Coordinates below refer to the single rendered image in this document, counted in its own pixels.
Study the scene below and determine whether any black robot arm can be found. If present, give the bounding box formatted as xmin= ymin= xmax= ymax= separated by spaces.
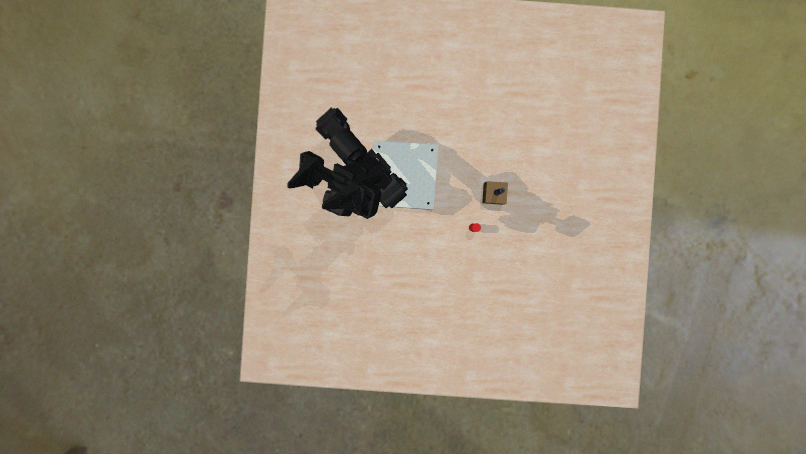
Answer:
xmin=315 ymin=107 xmax=408 ymax=208

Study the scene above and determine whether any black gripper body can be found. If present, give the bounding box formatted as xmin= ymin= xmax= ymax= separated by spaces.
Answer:
xmin=299 ymin=151 xmax=381 ymax=219

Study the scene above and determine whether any tan square block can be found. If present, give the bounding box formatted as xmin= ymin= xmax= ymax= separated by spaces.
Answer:
xmin=482 ymin=181 xmax=508 ymax=205

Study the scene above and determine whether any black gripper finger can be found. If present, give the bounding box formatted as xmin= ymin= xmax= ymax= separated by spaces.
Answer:
xmin=322 ymin=182 xmax=366 ymax=216
xmin=287 ymin=157 xmax=316 ymax=189

